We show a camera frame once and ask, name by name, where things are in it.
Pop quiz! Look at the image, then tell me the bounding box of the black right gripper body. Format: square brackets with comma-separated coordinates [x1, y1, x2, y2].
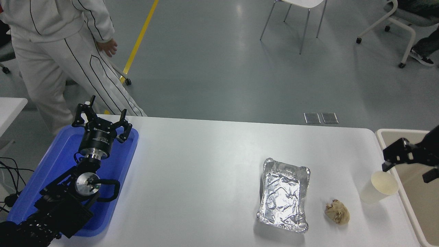
[421, 124, 439, 168]

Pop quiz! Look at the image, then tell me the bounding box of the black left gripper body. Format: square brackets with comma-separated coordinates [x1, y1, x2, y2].
[79, 121, 118, 152]

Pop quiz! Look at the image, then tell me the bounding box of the white paper cup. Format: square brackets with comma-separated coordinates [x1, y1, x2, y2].
[359, 170, 399, 205]

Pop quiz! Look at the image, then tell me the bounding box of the person's left hand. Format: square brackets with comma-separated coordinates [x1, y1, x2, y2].
[96, 38, 118, 58]

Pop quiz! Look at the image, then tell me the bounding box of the large pale bin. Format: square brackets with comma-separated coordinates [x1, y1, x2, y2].
[376, 128, 439, 247]

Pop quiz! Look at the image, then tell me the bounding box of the blue plastic tray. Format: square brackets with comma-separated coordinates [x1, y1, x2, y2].
[7, 124, 139, 238]

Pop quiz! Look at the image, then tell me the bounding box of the small white table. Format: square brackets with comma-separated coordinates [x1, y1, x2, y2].
[0, 98, 28, 138]

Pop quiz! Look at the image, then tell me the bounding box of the person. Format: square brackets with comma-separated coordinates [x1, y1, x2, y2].
[398, 0, 439, 67]
[0, 0, 148, 136]

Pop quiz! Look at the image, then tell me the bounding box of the crumpled tan paper ball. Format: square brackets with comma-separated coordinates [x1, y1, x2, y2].
[324, 199, 350, 225]

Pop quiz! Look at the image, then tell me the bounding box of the silver foil tray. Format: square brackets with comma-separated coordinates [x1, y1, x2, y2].
[257, 158, 311, 234]

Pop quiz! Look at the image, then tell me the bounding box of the white rolling chair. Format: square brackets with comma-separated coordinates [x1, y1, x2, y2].
[356, 0, 432, 68]

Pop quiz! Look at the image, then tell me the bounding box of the white chair with metal legs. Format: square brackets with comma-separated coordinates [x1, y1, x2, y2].
[260, 0, 328, 55]

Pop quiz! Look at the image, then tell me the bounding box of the black floor cable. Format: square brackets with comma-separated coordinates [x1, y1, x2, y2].
[0, 157, 35, 197]

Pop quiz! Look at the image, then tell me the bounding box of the black cable plug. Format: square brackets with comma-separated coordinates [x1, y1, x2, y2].
[4, 193, 20, 208]

